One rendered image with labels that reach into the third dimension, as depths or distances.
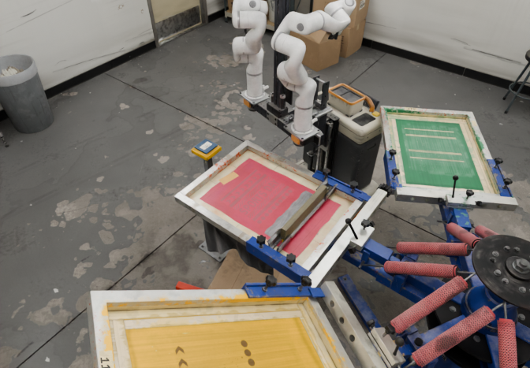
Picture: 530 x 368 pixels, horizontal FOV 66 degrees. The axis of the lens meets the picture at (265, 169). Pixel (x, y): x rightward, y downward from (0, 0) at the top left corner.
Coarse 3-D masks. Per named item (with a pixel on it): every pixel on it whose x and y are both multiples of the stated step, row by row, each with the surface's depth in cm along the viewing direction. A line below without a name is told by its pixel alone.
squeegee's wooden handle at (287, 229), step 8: (320, 192) 199; (312, 200) 195; (320, 200) 202; (304, 208) 191; (312, 208) 198; (296, 216) 187; (304, 216) 193; (288, 224) 184; (296, 224) 188; (288, 232) 184
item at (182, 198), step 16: (224, 160) 227; (272, 160) 230; (288, 160) 227; (208, 176) 218; (304, 176) 220; (192, 192) 212; (336, 192) 212; (192, 208) 201; (352, 208) 200; (224, 224) 193; (336, 224) 193; (240, 240) 188; (320, 256) 180
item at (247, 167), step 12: (240, 168) 227; (252, 168) 227; (264, 168) 227; (240, 180) 220; (288, 180) 220; (300, 192) 213; (312, 192) 213; (288, 204) 207; (324, 204) 207; (336, 204) 207; (312, 216) 201; (324, 216) 201
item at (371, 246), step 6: (372, 240) 179; (366, 246) 177; (372, 246) 177; (378, 246) 177; (384, 246) 177; (360, 252) 180; (372, 252) 175; (378, 252) 175; (384, 252) 174; (390, 252) 174; (372, 258) 178; (378, 258) 175; (384, 258) 173
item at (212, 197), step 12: (216, 192) 213; (216, 204) 207; (240, 216) 201; (276, 216) 201; (252, 228) 196; (264, 228) 196; (312, 228) 196; (300, 240) 190; (288, 252) 185; (300, 252) 185
